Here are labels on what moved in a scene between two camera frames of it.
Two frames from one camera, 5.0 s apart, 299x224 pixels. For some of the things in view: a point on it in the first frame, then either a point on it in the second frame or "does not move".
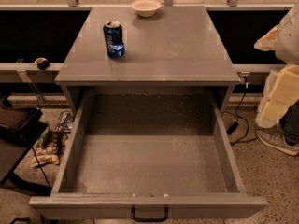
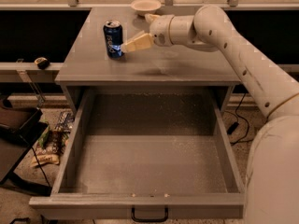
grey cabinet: [180, 47] does not move
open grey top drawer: [149, 147] does not move
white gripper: [289, 37] to [160, 29]
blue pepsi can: [113, 35] does not move
